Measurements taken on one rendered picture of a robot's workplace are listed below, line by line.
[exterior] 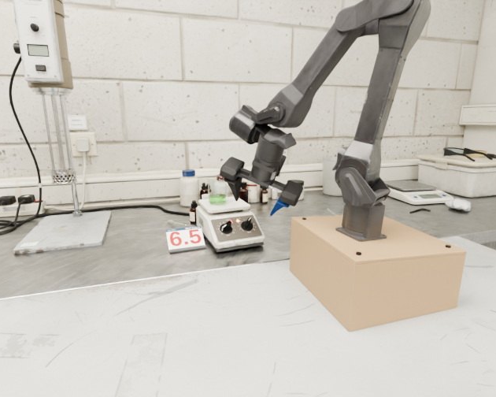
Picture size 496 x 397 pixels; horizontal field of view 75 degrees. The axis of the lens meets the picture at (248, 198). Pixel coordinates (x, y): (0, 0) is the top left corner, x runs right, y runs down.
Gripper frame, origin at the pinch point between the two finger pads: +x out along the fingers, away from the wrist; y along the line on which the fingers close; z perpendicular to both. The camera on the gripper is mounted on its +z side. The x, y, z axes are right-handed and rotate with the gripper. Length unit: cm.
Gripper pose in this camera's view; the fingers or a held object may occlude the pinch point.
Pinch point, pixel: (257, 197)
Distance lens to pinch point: 77.0
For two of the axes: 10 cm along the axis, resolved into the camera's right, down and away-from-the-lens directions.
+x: -1.9, 7.3, 6.6
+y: -9.1, -3.9, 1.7
